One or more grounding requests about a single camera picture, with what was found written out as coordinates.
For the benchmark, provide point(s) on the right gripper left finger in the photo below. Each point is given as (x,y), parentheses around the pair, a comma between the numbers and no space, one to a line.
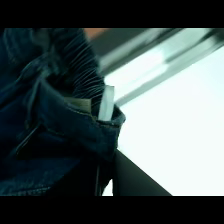
(80,182)

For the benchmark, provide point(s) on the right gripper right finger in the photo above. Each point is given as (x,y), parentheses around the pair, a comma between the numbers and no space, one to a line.
(133,181)

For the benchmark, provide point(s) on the blue jeans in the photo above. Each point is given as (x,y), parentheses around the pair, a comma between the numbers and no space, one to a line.
(50,133)

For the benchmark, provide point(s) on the dark striped garment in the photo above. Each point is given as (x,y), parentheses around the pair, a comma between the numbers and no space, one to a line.
(83,66)

